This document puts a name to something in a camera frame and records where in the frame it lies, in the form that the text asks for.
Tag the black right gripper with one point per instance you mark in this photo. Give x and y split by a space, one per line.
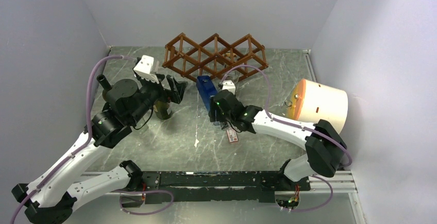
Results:
213 106

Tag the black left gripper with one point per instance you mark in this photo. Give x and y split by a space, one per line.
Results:
178 88

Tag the blue square glass bottle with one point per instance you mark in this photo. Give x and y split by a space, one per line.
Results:
206 89

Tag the green bottle silver neck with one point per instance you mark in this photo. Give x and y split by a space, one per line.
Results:
162 110

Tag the clear whisky bottle black label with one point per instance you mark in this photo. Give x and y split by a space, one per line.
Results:
233 75

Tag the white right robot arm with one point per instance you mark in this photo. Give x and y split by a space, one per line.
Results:
324 148

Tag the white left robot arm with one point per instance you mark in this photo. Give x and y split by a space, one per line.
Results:
56 194

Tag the brown wooden wine rack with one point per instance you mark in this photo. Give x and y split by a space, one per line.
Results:
214 56

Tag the dark green wine bottle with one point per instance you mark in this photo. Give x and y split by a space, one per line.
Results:
109 91

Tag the red white small box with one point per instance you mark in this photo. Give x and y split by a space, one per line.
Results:
232 135

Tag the white cone lampshade orange inside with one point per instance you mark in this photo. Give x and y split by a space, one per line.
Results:
311 101

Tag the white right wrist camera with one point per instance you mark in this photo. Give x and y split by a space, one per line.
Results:
229 85

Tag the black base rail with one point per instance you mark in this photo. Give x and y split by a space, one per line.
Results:
183 186

